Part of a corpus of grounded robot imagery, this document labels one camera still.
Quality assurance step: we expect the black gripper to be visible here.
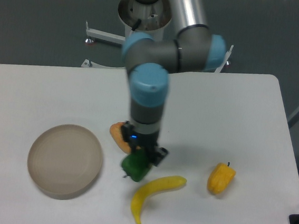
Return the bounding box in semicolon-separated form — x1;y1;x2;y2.
121;120;169;167

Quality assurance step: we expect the green bell pepper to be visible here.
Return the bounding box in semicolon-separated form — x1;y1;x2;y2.
121;148;152;182

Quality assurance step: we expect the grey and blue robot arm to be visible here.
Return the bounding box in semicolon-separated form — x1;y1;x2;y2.
119;0;227;165

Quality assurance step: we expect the yellow bell pepper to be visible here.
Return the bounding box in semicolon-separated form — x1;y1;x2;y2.
207;162;236;194

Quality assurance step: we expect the beige round plate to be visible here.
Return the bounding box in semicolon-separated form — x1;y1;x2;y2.
27;124;103;200

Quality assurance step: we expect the triangular pastry bread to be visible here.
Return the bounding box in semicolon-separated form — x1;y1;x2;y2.
110;122;131;154

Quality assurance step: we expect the yellow banana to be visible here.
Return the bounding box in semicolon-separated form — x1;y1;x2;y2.
130;176;187;224

